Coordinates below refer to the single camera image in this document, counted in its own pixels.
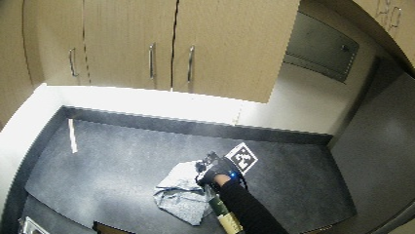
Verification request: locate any beige cabinet with wire handles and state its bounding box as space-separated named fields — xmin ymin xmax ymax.
xmin=352 ymin=0 xmax=415 ymax=69

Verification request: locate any green bottle with gold label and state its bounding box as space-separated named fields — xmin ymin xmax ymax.
xmin=207 ymin=185 xmax=247 ymax=234

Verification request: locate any brown box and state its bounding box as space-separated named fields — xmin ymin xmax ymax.
xmin=91 ymin=220 xmax=137 ymax=234

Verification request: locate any silver cabinet handle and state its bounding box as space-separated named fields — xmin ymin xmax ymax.
xmin=68 ymin=47 xmax=80 ymax=78
xmin=185 ymin=45 xmax=196 ymax=84
xmin=148 ymin=42 xmax=157 ymax=81

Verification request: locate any wide beige cabinet door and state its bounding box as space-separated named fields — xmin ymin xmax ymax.
xmin=172 ymin=0 xmax=301 ymax=104

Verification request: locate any grey refrigerator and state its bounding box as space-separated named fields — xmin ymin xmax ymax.
xmin=328 ymin=57 xmax=415 ymax=234

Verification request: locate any white marker cube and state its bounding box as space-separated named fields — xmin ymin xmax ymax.
xmin=224 ymin=141 xmax=260 ymax=174

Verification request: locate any grey cloth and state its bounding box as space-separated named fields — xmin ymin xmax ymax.
xmin=152 ymin=160 xmax=219 ymax=227

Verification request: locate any white narrow strip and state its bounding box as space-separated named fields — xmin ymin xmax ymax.
xmin=68 ymin=118 xmax=79 ymax=154

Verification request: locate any white framed object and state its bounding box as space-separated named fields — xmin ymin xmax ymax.
xmin=18 ymin=215 xmax=52 ymax=234

